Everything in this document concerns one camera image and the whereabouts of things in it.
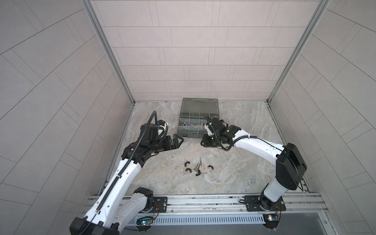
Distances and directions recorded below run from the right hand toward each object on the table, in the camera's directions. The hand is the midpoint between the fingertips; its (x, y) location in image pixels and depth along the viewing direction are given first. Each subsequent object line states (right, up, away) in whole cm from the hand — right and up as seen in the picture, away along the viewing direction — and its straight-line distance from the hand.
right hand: (201, 145), depth 82 cm
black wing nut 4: (-1, -15, -1) cm, 16 cm away
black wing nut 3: (-7, -14, +1) cm, 16 cm away
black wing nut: (-9, -11, +2) cm, 14 cm away
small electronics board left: (-25, -30, -18) cm, 43 cm away
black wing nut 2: (+4, -13, +1) cm, 13 cm away
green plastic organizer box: (-4, +18, +21) cm, 28 cm away
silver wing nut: (-11, +11, +20) cm, 25 cm away
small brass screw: (0, -9, +5) cm, 10 cm away
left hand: (-11, +5, -10) cm, 15 cm away
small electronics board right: (+33, -32, -14) cm, 48 cm away
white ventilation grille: (+15, -32, -14) cm, 38 cm away
